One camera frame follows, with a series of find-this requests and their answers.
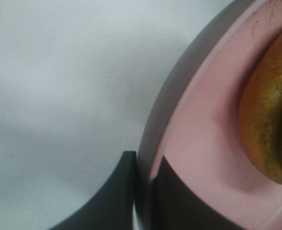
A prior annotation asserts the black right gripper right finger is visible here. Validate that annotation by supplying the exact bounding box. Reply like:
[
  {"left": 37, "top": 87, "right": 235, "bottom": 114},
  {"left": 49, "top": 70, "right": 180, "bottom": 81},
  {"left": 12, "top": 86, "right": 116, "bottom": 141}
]
[{"left": 151, "top": 158, "right": 232, "bottom": 230}]

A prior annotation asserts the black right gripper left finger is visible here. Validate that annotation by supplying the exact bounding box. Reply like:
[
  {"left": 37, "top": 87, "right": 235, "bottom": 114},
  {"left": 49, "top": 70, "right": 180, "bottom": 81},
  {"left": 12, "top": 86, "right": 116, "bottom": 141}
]
[{"left": 52, "top": 151, "right": 136, "bottom": 230}]

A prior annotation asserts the pink round plate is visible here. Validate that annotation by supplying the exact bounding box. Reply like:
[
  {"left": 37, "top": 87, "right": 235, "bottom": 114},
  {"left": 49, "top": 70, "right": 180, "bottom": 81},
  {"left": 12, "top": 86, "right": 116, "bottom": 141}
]
[{"left": 136, "top": 0, "right": 282, "bottom": 230}]

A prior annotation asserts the toy burger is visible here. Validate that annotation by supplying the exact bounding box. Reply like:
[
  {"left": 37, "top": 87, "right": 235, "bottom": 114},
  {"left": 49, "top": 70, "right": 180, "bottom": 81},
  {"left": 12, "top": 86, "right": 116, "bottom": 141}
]
[{"left": 238, "top": 32, "right": 282, "bottom": 184}]

